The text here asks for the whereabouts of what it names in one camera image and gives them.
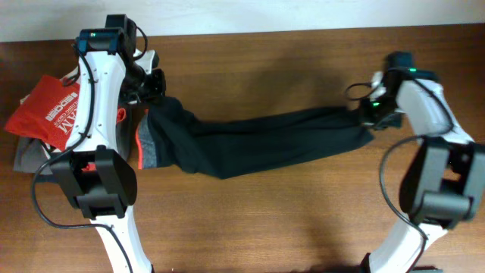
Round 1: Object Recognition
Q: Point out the black leggings red waistband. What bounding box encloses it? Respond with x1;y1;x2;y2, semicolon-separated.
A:
136;97;374;179

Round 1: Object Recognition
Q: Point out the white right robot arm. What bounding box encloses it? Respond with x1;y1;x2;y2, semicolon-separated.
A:
359;67;484;273

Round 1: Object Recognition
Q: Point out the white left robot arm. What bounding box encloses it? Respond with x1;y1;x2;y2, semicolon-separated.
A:
48;27;165;272

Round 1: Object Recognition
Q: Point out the white folded garment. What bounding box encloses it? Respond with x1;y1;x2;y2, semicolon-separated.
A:
19;68;80;152

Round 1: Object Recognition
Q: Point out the red printed t-shirt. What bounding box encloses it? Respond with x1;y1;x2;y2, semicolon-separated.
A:
5;74;120;151

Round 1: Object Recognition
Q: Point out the grey folded garment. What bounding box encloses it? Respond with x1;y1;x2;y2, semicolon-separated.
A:
13;105;133;176

